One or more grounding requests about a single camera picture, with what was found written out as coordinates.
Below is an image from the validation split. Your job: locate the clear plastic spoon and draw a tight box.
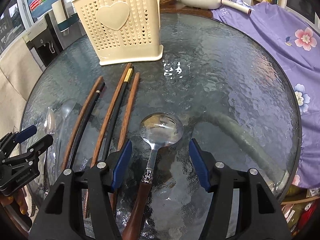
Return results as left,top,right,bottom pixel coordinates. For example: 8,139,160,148
43,99,76,193

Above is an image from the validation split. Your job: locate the brown wooden chopstick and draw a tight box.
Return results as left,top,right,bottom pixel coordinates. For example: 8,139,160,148
61,76,104,172
83,62,133,218
110,72,140,215

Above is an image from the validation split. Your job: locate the black chopstick gold tip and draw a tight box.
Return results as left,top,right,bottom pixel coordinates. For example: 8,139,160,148
100,63,134,161

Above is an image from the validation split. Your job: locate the metal spoon wooden handle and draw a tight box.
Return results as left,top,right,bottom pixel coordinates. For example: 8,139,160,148
122,113,183,240

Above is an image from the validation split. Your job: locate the black chopstick gold band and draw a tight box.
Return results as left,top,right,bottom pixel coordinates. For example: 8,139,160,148
67,81,106,170

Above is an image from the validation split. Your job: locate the beige cloth cover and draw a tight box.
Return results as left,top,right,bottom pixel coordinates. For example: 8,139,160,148
0,37,43,140

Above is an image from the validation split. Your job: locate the water dispenser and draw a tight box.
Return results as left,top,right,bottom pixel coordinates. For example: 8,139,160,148
24,10,85,67

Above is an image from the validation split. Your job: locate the paper cup stack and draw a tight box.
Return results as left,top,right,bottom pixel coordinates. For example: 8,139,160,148
52,0,68,24

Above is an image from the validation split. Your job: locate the cream perforated utensil holder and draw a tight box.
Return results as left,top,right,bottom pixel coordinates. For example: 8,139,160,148
73,0,163,66

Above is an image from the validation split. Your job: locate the purple floral cloth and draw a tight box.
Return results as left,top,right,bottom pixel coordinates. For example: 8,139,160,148
212,2,319,189

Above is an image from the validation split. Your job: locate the wooden side counter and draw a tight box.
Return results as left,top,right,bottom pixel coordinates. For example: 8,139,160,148
160,2,213,19

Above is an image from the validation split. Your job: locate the cream frying pan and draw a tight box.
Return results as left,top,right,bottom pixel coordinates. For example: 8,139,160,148
180,0,252,15

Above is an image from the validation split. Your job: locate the white microwave oven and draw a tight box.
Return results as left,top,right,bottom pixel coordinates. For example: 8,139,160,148
285,0,319,25

